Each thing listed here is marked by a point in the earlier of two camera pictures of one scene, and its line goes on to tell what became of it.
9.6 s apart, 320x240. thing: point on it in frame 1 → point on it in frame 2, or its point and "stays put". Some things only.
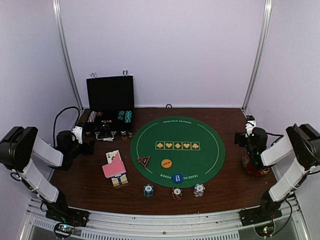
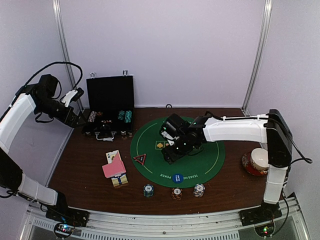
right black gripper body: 240,134 → 184,148
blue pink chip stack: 199,190 stays put
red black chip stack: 176,193 stays put
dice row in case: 105,121 stays put
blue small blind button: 177,178 stays put
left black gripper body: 73,151 → 48,107
